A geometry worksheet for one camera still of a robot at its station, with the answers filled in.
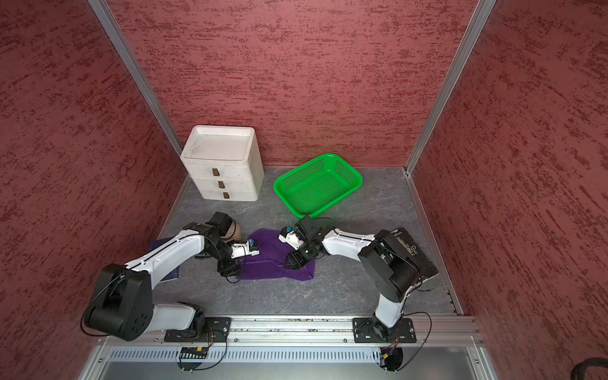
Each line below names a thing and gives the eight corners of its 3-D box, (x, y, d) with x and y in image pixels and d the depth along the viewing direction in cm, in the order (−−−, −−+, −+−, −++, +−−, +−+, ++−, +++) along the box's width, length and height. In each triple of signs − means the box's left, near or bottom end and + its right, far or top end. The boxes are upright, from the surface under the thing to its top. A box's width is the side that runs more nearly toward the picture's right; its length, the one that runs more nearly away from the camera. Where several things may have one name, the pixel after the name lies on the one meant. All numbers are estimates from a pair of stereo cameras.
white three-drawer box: (199, 202, 109) (174, 162, 89) (213, 166, 124) (195, 125, 104) (258, 203, 109) (247, 163, 89) (265, 166, 125) (256, 125, 104)
